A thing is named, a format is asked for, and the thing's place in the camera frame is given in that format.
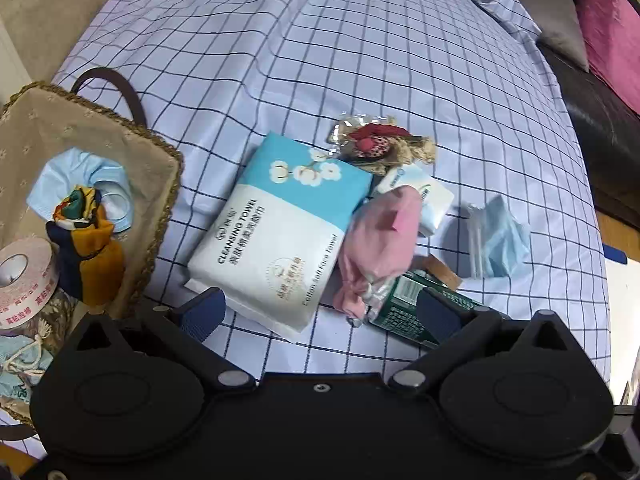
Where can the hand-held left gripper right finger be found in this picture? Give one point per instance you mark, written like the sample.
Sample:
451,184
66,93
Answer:
436,312

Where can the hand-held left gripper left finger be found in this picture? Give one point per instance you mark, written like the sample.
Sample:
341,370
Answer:
205,311

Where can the green pack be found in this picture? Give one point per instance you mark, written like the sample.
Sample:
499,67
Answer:
400,305

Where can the pink cloth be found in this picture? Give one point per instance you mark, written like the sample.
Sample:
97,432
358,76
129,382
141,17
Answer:
380,245

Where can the white and blue face towel pack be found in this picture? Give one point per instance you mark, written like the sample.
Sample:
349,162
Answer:
270,240

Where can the blue face mask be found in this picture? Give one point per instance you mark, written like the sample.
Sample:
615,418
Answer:
60,175
507,240

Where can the yellow and navy scarf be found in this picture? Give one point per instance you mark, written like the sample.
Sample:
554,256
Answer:
100,255

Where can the small white tissue pack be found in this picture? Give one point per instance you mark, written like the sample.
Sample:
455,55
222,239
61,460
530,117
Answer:
425,185

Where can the woven basket with beige lining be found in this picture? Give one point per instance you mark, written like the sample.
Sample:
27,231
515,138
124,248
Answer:
150,180

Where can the brown floral pouch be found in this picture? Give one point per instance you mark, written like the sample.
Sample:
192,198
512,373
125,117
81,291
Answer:
60,315

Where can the white tape roll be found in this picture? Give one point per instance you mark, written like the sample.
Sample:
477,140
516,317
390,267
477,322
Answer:
40,280

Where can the red and lace fabric ornament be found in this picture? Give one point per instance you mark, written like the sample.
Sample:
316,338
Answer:
370,142

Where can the brown cardboard piece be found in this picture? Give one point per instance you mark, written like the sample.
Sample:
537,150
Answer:
445,272

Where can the dark sofa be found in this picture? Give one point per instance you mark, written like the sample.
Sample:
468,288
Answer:
600,135

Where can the checked bedsheet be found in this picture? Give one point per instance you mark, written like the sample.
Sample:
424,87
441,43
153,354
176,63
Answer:
300,60

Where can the grey pillow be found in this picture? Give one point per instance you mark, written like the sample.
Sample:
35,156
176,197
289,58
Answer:
555,20

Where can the magenta pillow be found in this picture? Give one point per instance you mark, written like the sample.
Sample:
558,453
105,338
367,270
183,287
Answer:
610,35

